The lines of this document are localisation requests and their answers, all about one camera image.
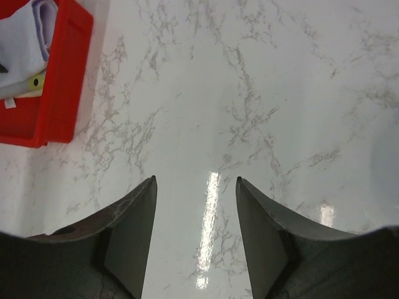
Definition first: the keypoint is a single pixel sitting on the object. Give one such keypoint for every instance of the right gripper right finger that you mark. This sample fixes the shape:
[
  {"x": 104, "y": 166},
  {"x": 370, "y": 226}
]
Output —
[{"x": 291, "y": 256}]

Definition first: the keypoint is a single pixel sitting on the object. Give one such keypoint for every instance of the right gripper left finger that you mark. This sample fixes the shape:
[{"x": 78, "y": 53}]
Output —
[{"x": 102, "y": 256}]

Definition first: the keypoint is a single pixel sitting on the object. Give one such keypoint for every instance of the light blue towel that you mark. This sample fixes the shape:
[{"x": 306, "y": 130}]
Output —
[{"x": 26, "y": 38}]

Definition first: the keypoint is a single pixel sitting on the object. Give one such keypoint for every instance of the red plastic tray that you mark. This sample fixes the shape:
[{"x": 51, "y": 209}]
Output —
[{"x": 51, "y": 117}]

